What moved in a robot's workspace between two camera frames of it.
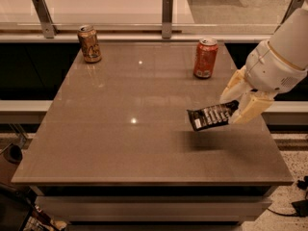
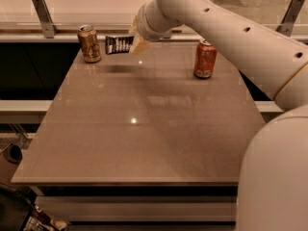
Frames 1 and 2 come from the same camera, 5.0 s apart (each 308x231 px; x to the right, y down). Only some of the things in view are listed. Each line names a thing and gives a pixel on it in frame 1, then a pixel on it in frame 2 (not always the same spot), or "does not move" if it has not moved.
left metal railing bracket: (48, 26) does not move
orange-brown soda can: (89, 44) does not move
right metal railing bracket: (295, 5) does not move
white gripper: (270, 68) -> (141, 22)
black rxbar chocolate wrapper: (214, 115) -> (117, 44)
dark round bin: (12, 154) does not move
